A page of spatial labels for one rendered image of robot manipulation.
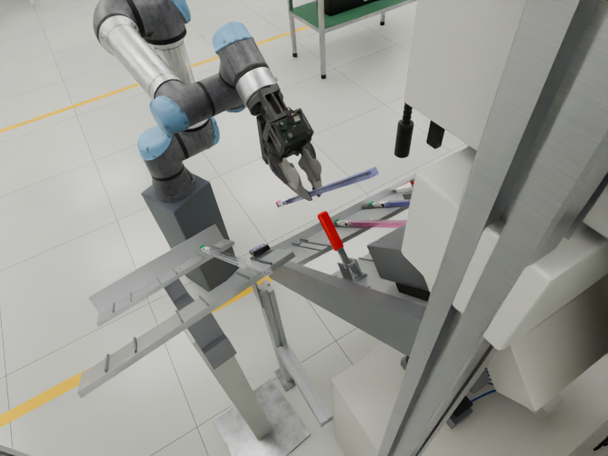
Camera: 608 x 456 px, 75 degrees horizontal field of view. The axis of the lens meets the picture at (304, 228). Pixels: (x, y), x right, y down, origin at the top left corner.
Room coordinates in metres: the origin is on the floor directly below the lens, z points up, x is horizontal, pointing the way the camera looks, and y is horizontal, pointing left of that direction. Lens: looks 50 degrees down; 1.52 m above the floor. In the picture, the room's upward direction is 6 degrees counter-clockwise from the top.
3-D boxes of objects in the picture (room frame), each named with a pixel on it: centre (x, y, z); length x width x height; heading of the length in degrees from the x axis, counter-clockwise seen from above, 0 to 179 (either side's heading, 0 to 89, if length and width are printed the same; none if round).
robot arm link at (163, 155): (1.09, 0.44, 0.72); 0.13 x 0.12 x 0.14; 122
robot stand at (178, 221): (1.09, 0.45, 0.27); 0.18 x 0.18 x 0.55; 49
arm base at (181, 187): (1.09, 0.45, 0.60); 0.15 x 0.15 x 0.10
